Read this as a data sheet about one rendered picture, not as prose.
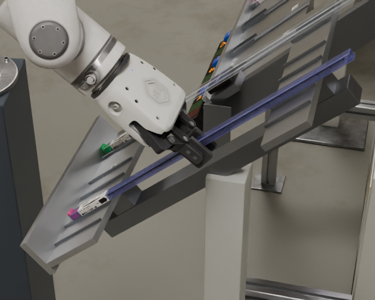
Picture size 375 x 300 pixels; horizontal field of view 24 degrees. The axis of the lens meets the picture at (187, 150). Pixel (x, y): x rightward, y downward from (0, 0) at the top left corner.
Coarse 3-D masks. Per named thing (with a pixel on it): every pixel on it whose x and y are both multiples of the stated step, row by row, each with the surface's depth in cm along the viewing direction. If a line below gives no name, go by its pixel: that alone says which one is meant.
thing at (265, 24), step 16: (272, 0) 184; (288, 0) 175; (304, 0) 168; (256, 16) 182; (272, 16) 175; (288, 16) 167; (256, 32) 175; (272, 32) 167; (240, 48) 172; (256, 48) 167; (256, 64) 159
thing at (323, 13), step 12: (336, 0) 121; (348, 0) 120; (324, 12) 122; (300, 24) 124; (312, 24) 123; (288, 36) 125; (264, 48) 128; (276, 48) 127; (240, 60) 131; (252, 60) 129; (228, 72) 131; (204, 84) 134; (216, 84) 133; (192, 96) 136; (108, 144) 146
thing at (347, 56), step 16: (336, 64) 104; (304, 80) 106; (272, 96) 109; (288, 96) 108; (240, 112) 113; (256, 112) 111; (224, 128) 113; (160, 160) 120; (176, 160) 119; (144, 176) 122; (112, 192) 125
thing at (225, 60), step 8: (248, 0) 190; (248, 8) 189; (240, 16) 184; (248, 16) 187; (240, 24) 182; (232, 32) 179; (240, 32) 181; (232, 40) 176; (224, 48) 174; (232, 48) 175; (224, 56) 171; (232, 56) 173; (224, 64) 169; (216, 72) 166; (208, 96) 159
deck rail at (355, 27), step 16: (368, 0) 138; (352, 16) 140; (368, 16) 140; (336, 32) 143; (352, 32) 142; (368, 32) 141; (288, 48) 149; (336, 48) 144; (352, 48) 144; (272, 64) 149; (256, 80) 152; (272, 80) 151; (240, 96) 155; (256, 96) 154
